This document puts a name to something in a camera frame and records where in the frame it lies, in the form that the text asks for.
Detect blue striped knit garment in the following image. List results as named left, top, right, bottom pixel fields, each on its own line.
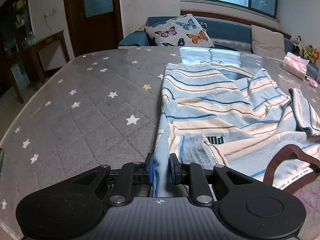
left=152, top=63, right=319, bottom=197

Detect butterfly print pillow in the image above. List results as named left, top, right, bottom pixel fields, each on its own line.
left=145, top=14, right=214, bottom=48

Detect dark wooden door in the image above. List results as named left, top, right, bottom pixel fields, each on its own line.
left=63, top=0, right=124, bottom=56

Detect blue sofa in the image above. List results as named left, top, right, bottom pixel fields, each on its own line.
left=118, top=16, right=320, bottom=55

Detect beige cushion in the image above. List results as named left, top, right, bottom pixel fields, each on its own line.
left=251, top=25, right=285, bottom=54

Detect pink tissue pack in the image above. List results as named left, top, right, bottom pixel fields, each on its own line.
left=282, top=52, right=309, bottom=80

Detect pink hair scrunchie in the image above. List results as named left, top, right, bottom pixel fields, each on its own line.
left=306, top=77, right=318, bottom=88

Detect dark wooden side table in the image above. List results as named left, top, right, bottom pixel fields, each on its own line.
left=10, top=30, right=71, bottom=105

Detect panda plush toy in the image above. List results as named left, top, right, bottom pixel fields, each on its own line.
left=291, top=35, right=302, bottom=54

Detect colourful plush toys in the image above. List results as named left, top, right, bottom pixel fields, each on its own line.
left=301, top=45, right=319, bottom=64

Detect dark display cabinet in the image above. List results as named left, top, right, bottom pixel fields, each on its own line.
left=1, top=0, right=37, bottom=102

